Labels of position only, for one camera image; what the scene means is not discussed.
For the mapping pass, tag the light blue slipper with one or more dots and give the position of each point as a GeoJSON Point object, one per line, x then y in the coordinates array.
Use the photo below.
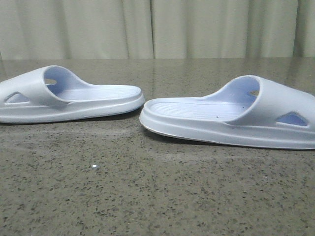
{"type": "Point", "coordinates": [54, 93]}
{"type": "Point", "coordinates": [247, 111]}

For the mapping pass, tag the pale green curtain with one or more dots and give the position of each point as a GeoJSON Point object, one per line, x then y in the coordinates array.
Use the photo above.
{"type": "Point", "coordinates": [156, 29]}

